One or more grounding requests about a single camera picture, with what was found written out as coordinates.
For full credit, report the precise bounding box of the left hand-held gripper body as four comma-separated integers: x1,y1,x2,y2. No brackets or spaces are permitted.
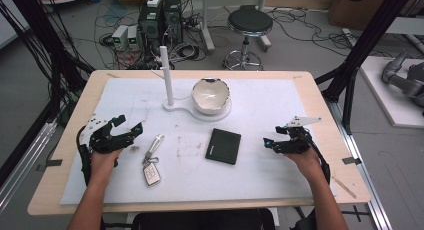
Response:
79,114,134,155

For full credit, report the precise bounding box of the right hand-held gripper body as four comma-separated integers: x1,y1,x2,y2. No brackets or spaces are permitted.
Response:
281,115,322,155

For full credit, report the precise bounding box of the person's left hand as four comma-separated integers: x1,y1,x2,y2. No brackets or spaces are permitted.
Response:
89,147,124,178

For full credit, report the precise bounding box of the person's right hand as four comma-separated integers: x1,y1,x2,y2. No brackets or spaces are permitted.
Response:
286,146,323,179

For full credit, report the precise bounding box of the black wallet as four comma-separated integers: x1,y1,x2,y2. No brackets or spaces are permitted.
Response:
204,127,242,166

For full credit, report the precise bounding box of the black tape piece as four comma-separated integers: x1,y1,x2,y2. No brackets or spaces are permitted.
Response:
35,158,64,173
341,156,363,166

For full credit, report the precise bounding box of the wooden table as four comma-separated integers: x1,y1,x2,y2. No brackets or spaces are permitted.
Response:
27,69,372,217

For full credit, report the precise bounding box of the thin wooden stick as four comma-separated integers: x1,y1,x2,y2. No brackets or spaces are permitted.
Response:
331,175,358,200

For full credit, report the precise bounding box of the white ceramic bowl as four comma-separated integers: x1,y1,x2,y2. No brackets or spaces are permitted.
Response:
190,77,232,116

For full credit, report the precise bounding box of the white table mat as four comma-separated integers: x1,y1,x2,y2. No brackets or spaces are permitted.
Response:
59,77,338,206

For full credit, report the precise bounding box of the grey power supply unit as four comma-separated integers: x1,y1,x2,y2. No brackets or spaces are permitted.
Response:
111,24,130,52
127,25,140,51

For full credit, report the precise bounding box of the white floor board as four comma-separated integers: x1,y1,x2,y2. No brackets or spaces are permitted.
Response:
359,55,424,130

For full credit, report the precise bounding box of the black computer tower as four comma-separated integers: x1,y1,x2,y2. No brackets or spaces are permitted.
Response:
162,0,185,45
137,2,165,48

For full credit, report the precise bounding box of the person's dark clothing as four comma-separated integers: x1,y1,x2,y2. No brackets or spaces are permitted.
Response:
131,207,277,230

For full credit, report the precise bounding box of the white desk leg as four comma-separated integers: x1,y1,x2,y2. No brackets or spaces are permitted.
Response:
199,0,217,55
255,0,272,53

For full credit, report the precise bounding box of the black round stool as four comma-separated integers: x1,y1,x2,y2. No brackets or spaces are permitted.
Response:
222,8,275,72

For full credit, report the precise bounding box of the white power strip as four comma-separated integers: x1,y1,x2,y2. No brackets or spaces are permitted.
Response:
342,27,360,48

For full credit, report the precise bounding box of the cardboard box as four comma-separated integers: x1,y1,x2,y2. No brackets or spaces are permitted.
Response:
327,0,424,32

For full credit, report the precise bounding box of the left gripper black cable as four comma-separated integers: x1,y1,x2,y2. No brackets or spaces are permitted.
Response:
76,124,93,187

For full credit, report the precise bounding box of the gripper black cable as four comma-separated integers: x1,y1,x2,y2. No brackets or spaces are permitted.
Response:
76,124,93,187
308,133,332,185

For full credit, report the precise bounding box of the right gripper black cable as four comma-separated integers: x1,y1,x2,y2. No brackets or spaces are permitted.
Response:
308,133,332,185

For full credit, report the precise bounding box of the silver car key with keychain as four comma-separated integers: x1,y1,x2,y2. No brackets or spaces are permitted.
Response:
142,133,166,187

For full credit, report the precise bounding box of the white stand with post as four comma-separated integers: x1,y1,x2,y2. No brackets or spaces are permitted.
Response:
151,45,233,123

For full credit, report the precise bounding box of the aluminium rail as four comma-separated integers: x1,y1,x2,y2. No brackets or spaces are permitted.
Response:
0,119,58,213
324,98,395,230

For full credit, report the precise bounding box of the tangle of floor cables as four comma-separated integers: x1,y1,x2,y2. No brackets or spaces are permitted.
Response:
94,0,209,71

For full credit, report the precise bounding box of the black floor cable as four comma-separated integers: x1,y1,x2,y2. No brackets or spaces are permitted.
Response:
268,7,394,58

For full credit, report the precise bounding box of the black frame with cables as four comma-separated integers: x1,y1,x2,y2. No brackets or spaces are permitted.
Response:
0,0,96,188

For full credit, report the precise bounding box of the black frame post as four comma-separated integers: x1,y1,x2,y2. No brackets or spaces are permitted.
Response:
314,0,413,135

